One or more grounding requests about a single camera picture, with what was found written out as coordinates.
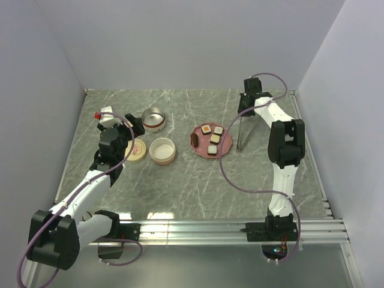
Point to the tan sushi piece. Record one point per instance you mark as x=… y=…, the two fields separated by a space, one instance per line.
x=214 y=139

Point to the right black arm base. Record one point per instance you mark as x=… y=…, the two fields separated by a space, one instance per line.
x=274 y=234

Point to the dark brown food piece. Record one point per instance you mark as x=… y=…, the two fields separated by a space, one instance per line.
x=195 y=140

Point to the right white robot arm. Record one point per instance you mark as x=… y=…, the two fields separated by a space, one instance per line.
x=286 y=146

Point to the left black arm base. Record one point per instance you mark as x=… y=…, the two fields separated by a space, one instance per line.
x=111 y=247

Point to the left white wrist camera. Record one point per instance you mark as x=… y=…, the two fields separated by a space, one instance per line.
x=106 y=120

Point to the orange topped sushi piece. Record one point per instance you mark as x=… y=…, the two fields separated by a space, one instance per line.
x=206 y=129

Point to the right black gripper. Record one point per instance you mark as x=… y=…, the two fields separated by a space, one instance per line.
x=240 y=111

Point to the white sushi piece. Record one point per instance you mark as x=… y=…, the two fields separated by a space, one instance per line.
x=212 y=150
x=218 y=130

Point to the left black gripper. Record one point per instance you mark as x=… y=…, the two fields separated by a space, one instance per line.
x=137 y=123

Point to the aluminium mounting rail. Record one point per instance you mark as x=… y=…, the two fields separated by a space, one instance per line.
x=228 y=232

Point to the pink lunch box tier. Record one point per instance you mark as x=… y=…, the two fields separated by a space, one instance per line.
x=162 y=151

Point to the cream lid with pink handle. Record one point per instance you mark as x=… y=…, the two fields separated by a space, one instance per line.
x=137 y=152

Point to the steel lunch box bowl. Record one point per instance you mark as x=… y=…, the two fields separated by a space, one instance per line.
x=153 y=119

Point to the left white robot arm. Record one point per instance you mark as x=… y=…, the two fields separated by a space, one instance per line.
x=57 y=236

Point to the metal tongs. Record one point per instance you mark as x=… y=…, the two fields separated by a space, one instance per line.
x=246 y=130

